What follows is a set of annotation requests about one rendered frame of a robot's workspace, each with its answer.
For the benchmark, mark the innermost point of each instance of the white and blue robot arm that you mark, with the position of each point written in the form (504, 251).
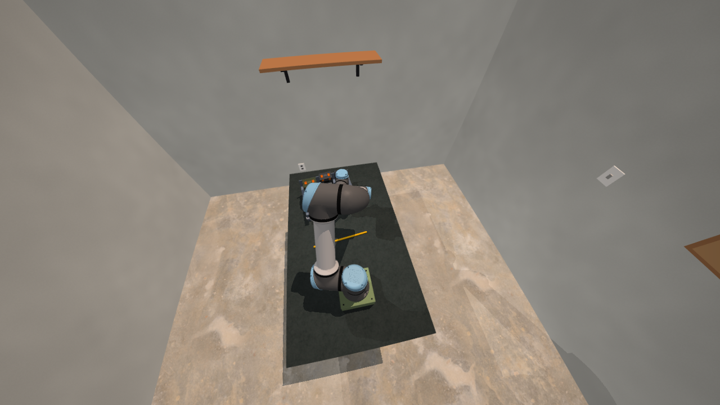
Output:
(323, 202)

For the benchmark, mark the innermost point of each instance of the olive green storage case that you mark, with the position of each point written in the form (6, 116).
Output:
(308, 181)

